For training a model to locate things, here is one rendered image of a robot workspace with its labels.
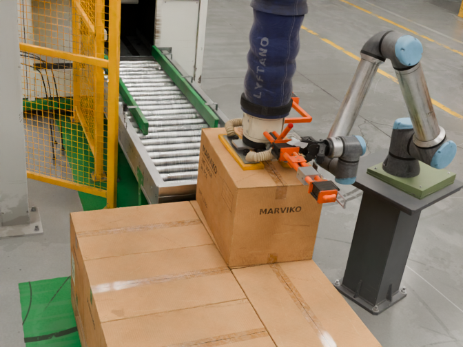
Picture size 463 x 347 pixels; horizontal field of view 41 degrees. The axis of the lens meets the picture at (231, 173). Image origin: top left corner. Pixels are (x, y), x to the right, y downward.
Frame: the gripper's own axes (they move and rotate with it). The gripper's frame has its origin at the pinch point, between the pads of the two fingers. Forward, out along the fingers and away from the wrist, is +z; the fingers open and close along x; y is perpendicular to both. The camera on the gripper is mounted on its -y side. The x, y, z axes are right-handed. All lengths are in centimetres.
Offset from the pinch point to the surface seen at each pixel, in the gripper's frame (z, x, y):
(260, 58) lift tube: 7.8, 33.4, 22.0
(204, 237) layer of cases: 24, -53, 22
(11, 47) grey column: 99, 5, 132
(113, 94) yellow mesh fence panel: 44, -25, 137
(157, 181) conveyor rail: 35, -48, 70
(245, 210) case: 17.5, -23.8, -3.1
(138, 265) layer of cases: 59, -53, 8
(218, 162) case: 20.1, -15.5, 24.9
